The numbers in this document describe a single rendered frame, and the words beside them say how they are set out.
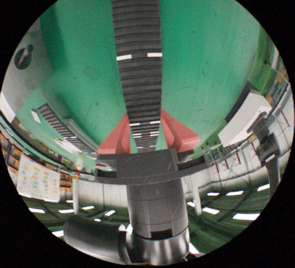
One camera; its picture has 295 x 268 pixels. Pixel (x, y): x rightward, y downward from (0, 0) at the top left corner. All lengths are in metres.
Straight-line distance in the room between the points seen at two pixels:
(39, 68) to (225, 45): 0.29
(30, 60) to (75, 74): 0.09
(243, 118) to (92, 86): 0.45
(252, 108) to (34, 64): 0.52
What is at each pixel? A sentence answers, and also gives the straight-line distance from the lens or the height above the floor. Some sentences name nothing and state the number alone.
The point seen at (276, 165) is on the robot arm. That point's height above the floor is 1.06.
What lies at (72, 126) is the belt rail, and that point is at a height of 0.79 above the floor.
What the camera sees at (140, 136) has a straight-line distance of 0.18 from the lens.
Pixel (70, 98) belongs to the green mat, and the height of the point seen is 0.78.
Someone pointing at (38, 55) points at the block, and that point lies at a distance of 0.18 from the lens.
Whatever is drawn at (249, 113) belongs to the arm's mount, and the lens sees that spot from 0.39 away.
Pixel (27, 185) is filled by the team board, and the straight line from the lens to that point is 3.10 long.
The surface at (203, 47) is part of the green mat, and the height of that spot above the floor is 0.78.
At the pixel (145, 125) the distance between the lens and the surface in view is 0.15.
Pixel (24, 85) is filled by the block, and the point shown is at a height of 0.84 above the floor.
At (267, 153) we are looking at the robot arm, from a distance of 0.44.
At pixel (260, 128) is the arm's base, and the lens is 0.45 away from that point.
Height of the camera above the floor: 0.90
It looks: 40 degrees down
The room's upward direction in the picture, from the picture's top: 172 degrees clockwise
